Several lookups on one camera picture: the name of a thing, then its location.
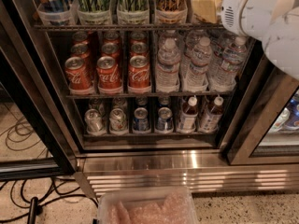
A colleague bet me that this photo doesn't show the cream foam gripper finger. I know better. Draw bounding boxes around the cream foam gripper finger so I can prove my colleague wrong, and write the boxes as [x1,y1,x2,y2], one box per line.
[191,0,222,24]

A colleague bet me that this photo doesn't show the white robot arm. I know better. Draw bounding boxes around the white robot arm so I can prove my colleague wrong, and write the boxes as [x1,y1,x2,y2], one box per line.
[191,0,299,79]

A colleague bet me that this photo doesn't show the middle row right coca-cola can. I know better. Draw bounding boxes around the middle row right coca-cola can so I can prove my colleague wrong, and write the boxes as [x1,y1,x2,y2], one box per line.
[130,42,150,57]

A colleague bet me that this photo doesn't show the row coca-cola can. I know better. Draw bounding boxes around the row coca-cola can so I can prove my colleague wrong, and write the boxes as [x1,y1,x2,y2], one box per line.
[130,42,150,57]
[101,43,121,60]
[70,43,94,78]

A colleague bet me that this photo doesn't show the front right coca-cola can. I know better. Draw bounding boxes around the front right coca-cola can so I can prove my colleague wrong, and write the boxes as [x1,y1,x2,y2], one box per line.
[128,55,151,93]

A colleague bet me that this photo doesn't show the middle row centre coca-cola can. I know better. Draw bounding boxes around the middle row centre coca-cola can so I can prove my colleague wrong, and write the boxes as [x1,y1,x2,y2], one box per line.
[101,43,121,60]

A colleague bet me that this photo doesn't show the front middle coca-cola can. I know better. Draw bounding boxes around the front middle coca-cola can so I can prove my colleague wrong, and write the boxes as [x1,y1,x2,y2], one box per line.
[96,56,123,94]

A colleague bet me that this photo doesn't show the blue pepsi can right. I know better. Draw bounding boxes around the blue pepsi can right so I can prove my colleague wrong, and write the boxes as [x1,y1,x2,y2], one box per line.
[155,107,174,133]

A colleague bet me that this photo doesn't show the blue pepsi can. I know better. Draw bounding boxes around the blue pepsi can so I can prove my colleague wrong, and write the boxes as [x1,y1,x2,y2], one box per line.
[155,107,174,133]
[133,107,150,133]

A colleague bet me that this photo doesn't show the right glass fridge door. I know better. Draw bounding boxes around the right glass fridge door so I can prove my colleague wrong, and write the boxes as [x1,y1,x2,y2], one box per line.
[220,42,299,165]

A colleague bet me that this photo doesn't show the blue pepsi can left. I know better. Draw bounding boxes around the blue pepsi can left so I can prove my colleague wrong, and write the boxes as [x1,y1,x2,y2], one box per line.
[133,107,150,133]

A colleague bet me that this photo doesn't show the middle row left coca-cola can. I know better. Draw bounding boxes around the middle row left coca-cola can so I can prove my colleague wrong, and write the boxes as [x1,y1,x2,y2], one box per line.
[70,43,94,78]

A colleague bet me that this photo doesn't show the silver can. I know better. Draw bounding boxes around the silver can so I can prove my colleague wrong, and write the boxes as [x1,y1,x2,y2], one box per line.
[84,109,106,136]
[109,108,128,135]

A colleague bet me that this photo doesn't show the blue can behind right door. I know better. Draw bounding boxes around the blue can behind right door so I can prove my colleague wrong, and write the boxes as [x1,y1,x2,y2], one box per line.
[283,92,299,131]

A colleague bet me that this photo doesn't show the front left coca-cola can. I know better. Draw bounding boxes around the front left coca-cola can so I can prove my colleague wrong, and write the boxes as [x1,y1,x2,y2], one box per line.
[64,56,95,95]

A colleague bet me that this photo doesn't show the blue red can top shelf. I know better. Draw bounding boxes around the blue red can top shelf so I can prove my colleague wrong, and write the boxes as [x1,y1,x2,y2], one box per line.
[37,0,78,26]

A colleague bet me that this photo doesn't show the silver can bottom left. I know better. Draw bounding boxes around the silver can bottom left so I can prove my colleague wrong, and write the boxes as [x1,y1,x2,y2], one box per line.
[84,109,106,136]

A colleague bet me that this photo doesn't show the steel fridge base grille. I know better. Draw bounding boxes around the steel fridge base grille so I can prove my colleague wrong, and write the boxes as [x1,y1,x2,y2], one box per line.
[74,150,299,197]

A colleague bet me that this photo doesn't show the left open fridge door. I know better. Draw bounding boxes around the left open fridge door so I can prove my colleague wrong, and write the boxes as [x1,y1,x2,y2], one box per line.
[0,0,78,181]

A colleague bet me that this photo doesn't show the right water bottle front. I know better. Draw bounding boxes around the right water bottle front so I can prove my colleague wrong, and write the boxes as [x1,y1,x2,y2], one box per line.
[208,36,247,91]

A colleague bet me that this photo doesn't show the water bottle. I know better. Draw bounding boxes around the water bottle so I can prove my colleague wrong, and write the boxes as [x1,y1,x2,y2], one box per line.
[184,36,212,92]
[155,38,181,92]
[208,36,247,91]

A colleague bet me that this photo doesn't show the left water bottle front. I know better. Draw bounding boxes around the left water bottle front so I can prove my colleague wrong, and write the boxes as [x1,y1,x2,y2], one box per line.
[155,38,181,92]

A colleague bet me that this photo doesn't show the middle water bottle front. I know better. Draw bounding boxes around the middle water bottle front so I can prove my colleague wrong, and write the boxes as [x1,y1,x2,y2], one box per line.
[184,36,212,92]

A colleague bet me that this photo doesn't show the right iced tea bottle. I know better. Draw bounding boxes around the right iced tea bottle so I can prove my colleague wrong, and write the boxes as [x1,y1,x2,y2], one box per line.
[198,95,224,133]

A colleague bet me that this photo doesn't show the iced tea bottle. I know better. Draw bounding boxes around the iced tea bottle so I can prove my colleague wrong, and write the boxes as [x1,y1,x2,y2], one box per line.
[198,95,224,133]
[178,96,198,133]

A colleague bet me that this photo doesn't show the left iced tea bottle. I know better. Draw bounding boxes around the left iced tea bottle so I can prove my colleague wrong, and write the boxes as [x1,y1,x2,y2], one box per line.
[178,96,198,133]

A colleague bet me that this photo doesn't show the clear plastic bin bubble wrap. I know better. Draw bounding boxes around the clear plastic bin bubble wrap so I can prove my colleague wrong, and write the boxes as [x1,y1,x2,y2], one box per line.
[97,187,198,224]

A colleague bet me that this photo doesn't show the middle wire fridge shelf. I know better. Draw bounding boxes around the middle wire fridge shelf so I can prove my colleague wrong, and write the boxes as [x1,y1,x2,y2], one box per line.
[66,91,233,99]

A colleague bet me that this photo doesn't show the wire fridge shelf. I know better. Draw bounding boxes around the wire fridge shelf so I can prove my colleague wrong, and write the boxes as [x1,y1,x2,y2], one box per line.
[66,91,233,99]
[34,23,224,32]

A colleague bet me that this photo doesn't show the top wire fridge shelf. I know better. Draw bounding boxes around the top wire fridge shelf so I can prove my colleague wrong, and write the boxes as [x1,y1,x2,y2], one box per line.
[34,23,224,32]

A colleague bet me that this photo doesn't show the black cables on floor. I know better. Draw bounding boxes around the black cables on floor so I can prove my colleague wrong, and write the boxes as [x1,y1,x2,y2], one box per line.
[0,176,99,224]

